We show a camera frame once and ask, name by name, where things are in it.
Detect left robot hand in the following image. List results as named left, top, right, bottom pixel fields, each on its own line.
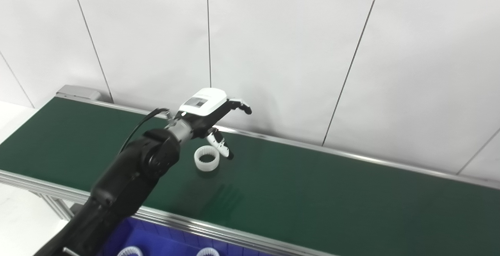
left=178, top=88, right=252, bottom=160

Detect green conveyor belt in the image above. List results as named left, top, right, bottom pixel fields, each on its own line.
left=0, top=97, right=500, bottom=256
left=0, top=94, right=500, bottom=256

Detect grey conveyor end housing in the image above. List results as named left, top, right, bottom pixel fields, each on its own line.
left=56, top=85, right=103, bottom=101

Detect blue bin with white parts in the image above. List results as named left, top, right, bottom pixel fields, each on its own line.
left=98, top=217, right=276, bottom=256

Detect aluminium conveyor leg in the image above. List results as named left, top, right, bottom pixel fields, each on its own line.
left=36, top=193, right=75, bottom=221

